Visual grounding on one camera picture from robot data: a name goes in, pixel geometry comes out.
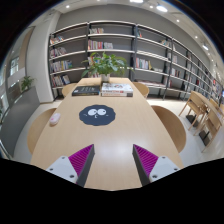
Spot black book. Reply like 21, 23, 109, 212
72, 85, 100, 96

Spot small plant at window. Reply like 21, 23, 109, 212
21, 76, 34, 92

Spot large grey bookshelf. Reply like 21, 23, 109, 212
48, 20, 223, 100

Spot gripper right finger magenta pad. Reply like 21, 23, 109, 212
132, 144, 179, 186

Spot green potted plant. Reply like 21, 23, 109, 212
81, 52, 131, 83

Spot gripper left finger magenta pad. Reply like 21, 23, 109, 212
47, 144, 95, 187

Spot white book stack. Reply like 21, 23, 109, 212
101, 83, 133, 97

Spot wooden chair at side table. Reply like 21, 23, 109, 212
182, 91, 206, 128

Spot wooden chair far right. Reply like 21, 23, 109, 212
134, 82, 149, 97

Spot wooden chair far left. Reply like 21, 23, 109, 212
62, 83, 76, 97

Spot wooden side table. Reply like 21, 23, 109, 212
191, 90, 224, 116

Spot wooden chair near left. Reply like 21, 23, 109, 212
27, 108, 55, 153

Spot wooden chair near right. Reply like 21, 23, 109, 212
152, 105, 186, 152

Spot dark round cartoon mouse pad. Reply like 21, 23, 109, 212
79, 104, 116, 126

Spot white pink computer mouse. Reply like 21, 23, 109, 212
49, 113, 61, 125

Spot long wooden table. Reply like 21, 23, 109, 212
29, 77, 185, 192

